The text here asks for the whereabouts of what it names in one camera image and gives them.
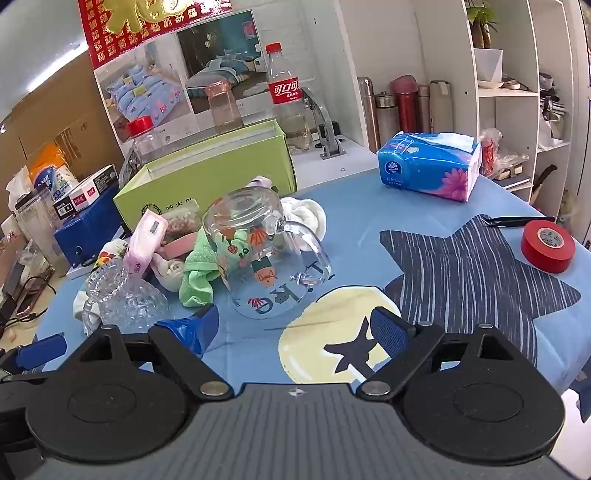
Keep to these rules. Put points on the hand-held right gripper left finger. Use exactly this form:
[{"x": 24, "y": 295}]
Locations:
[{"x": 199, "y": 331}]

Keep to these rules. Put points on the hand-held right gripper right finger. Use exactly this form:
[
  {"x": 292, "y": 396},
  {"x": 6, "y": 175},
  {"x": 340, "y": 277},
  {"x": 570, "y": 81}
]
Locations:
[{"x": 388, "y": 336}]

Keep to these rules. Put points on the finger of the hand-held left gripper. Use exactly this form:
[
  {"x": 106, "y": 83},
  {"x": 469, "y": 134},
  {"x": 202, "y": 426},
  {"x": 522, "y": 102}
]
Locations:
[{"x": 41, "y": 351}]

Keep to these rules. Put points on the green towel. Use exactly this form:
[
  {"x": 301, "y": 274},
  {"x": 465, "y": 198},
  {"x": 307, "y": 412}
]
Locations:
[{"x": 196, "y": 270}]

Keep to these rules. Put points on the white socks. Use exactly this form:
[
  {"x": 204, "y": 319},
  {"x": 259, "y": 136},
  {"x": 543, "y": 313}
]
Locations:
[{"x": 307, "y": 214}]

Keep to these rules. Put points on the green cardboard box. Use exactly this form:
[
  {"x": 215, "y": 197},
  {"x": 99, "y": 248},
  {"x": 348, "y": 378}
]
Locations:
[{"x": 203, "y": 180}]

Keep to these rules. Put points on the small white plush toy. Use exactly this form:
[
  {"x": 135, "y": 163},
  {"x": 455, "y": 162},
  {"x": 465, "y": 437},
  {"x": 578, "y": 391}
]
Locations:
[{"x": 168, "y": 274}]

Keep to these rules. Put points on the dimpled clear glass cup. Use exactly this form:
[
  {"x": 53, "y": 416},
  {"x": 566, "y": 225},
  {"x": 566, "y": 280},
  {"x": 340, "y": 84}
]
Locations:
[{"x": 129, "y": 300}]

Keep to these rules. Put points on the printed clear glass mug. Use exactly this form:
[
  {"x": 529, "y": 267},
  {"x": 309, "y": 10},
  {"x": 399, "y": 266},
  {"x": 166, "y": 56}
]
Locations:
[{"x": 270, "y": 258}]

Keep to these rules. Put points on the white printed cloth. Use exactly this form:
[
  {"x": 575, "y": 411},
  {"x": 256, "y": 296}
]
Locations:
[{"x": 113, "y": 254}]

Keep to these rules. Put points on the blue printed tablecloth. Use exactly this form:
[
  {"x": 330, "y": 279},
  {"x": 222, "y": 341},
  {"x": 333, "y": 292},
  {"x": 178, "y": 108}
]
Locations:
[{"x": 406, "y": 217}]

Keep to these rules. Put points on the blue metal box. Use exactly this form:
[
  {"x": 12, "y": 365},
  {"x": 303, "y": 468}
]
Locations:
[{"x": 87, "y": 235}]

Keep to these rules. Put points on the clear plastic jar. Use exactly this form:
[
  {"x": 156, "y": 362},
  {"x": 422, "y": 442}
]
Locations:
[{"x": 37, "y": 226}]

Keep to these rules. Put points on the black and white carton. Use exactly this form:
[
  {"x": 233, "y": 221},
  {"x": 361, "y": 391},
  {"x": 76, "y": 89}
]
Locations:
[{"x": 83, "y": 194}]

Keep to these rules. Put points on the black tweezers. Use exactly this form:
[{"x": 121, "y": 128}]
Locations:
[{"x": 517, "y": 222}]

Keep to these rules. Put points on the blue tissue pack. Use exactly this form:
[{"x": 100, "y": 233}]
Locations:
[{"x": 415, "y": 166}]

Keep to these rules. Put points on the red tape roll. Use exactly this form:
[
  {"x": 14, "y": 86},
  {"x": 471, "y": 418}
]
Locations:
[{"x": 542, "y": 254}]

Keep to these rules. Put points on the orange and white bag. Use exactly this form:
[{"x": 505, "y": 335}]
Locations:
[{"x": 51, "y": 170}]

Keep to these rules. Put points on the clear bottle with red cap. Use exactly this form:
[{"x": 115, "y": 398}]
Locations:
[{"x": 138, "y": 143}]

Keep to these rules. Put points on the clear plastic bag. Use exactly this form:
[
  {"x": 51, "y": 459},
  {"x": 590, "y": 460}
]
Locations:
[{"x": 501, "y": 154}]

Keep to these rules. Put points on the silver thermos flask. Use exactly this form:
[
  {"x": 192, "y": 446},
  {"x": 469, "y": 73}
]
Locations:
[{"x": 387, "y": 120}]

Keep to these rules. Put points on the pink translucent bottle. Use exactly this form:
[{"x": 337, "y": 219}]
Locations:
[{"x": 224, "y": 108}]

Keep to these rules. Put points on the red thermos flask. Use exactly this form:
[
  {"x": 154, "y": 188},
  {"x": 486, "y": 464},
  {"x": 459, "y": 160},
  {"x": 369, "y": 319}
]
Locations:
[{"x": 405, "y": 106}]

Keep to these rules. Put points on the beige thermos flask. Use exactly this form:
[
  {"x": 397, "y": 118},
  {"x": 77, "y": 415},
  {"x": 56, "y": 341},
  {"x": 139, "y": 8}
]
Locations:
[{"x": 441, "y": 108}]

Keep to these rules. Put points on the brown cardboard sheet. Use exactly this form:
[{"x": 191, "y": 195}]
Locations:
[{"x": 55, "y": 115}]

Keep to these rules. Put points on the cola bottle with red label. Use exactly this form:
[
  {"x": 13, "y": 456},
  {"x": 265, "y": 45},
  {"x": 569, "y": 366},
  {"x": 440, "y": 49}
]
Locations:
[{"x": 285, "y": 94}]

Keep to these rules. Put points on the white shelf unit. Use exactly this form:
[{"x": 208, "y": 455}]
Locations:
[{"x": 521, "y": 92}]

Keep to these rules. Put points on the potted plant in white pot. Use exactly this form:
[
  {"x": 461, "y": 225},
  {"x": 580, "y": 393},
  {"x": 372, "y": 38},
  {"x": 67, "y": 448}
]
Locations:
[{"x": 485, "y": 50}]

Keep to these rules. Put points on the bedding wall poster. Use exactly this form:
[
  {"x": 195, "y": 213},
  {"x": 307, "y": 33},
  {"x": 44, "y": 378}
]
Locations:
[{"x": 147, "y": 87}]

